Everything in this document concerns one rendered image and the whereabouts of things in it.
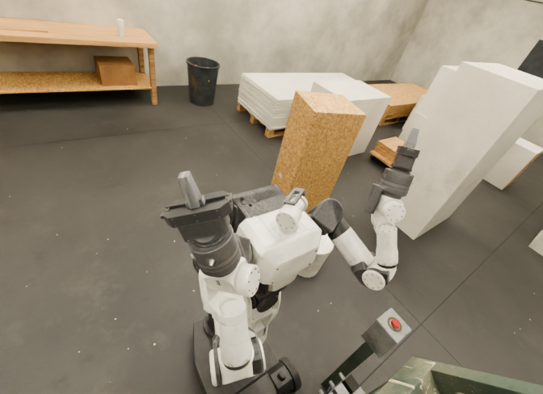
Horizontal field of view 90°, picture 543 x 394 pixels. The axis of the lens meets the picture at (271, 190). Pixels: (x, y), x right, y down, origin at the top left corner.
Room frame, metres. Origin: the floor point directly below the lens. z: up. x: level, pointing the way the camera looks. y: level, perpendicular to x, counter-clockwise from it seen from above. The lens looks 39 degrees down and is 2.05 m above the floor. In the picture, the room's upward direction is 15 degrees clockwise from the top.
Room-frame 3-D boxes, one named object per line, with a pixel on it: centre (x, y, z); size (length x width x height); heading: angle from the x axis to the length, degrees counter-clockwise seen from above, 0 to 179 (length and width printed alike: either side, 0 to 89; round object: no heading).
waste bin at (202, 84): (4.43, 1.58, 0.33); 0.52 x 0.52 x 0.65
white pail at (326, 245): (1.61, -0.49, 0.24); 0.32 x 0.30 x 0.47; 134
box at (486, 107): (2.87, -1.83, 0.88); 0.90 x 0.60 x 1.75; 134
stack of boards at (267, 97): (4.97, -0.26, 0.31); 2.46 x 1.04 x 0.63; 134
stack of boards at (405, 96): (6.72, -2.34, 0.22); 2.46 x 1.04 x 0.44; 134
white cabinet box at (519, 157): (4.51, -3.65, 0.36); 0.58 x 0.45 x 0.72; 44
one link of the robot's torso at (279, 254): (0.67, -0.04, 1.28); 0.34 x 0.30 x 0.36; 133
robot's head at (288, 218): (0.62, -0.08, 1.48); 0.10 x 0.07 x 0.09; 163
